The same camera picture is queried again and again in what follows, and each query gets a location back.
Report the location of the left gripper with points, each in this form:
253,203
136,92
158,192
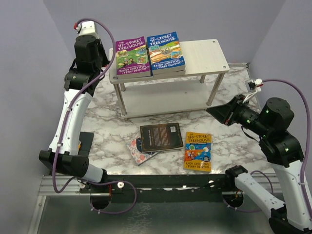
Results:
101,48

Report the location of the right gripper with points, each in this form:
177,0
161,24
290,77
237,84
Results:
227,112

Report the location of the purple 117-Storey Treehouse book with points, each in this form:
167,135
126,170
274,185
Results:
132,58

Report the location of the yellow 130-Storey Treehouse book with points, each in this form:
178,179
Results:
197,154

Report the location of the black hardcover book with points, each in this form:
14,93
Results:
160,137

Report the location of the blue 91-Storey Treehouse book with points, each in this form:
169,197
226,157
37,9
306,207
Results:
165,54

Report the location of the floral pink notebook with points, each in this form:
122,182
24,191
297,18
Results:
134,147

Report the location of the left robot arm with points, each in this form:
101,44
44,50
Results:
68,152

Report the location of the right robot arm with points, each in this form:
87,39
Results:
282,150

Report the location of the white two-tier shelf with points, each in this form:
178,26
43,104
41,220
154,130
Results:
194,90

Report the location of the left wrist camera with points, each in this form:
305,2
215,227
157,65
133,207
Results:
86,28

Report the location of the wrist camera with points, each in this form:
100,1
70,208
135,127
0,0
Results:
254,86
86,28

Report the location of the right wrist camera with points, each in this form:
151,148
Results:
254,86

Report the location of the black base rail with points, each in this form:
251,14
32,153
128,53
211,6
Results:
179,188

